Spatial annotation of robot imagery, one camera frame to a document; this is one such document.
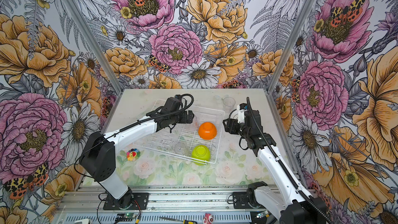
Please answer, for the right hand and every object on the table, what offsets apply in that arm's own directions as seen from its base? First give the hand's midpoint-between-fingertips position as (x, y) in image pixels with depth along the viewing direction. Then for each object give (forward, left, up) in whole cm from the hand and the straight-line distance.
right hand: (228, 126), depth 80 cm
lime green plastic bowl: (-9, +14, -10) cm, 19 cm away
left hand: (+8, +23, -4) cm, 25 cm away
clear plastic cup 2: (-7, +24, -8) cm, 27 cm away
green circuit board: (-35, +48, -17) cm, 62 cm away
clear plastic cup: (+28, -5, -15) cm, 32 cm away
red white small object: (-37, +12, -13) cm, 41 cm away
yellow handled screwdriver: (-37, +23, -17) cm, 47 cm away
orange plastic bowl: (+5, +11, -12) cm, 17 cm away
